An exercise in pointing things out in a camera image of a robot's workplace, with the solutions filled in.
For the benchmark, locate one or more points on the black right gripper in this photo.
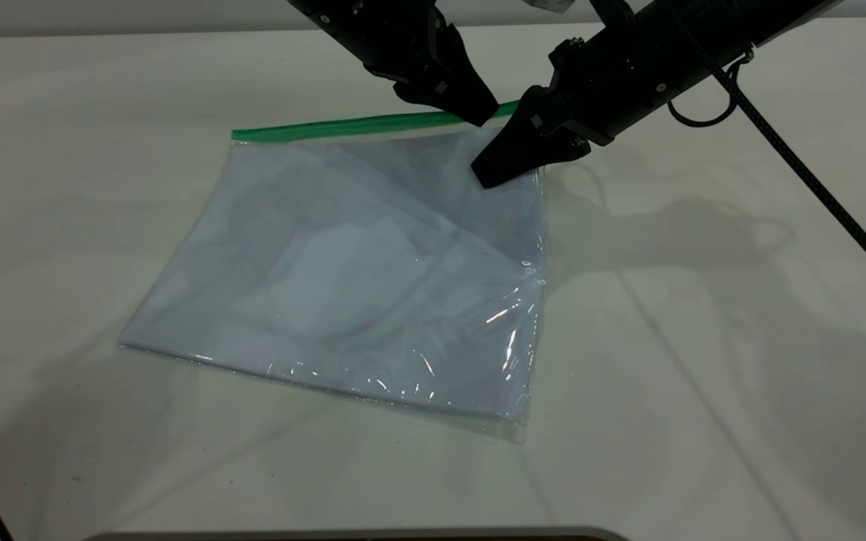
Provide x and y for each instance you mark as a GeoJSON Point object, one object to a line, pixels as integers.
{"type": "Point", "coordinates": [621, 83]}

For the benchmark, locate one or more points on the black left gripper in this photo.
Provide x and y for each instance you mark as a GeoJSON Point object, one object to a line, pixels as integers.
{"type": "Point", "coordinates": [373, 30]}

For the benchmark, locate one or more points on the clear zip bag green zipper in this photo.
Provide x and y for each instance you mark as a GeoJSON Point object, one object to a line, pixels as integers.
{"type": "Point", "coordinates": [343, 285]}

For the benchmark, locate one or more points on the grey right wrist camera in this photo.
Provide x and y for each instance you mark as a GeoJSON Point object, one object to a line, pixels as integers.
{"type": "Point", "coordinates": [549, 4]}

